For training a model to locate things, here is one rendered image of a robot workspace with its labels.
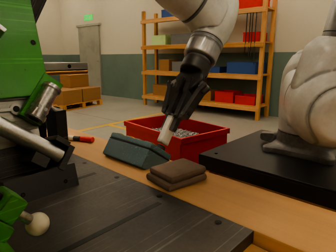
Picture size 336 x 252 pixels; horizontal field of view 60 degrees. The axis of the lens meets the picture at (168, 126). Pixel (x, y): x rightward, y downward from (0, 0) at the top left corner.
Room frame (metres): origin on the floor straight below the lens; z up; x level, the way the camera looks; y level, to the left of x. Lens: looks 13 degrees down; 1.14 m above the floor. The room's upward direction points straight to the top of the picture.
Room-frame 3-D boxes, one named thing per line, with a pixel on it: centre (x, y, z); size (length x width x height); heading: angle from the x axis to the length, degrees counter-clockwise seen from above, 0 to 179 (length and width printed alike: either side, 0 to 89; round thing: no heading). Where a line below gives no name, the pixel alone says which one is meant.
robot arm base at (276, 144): (0.80, -0.37, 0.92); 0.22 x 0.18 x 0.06; 48
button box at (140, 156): (0.68, 0.08, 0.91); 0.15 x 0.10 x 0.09; 47
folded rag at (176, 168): (0.55, -0.02, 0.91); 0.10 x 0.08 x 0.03; 127
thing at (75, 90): (6.94, 2.30, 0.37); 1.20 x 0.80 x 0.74; 148
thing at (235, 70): (6.44, -0.68, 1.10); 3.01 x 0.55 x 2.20; 50
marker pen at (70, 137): (0.84, 0.28, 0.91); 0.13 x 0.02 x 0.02; 74
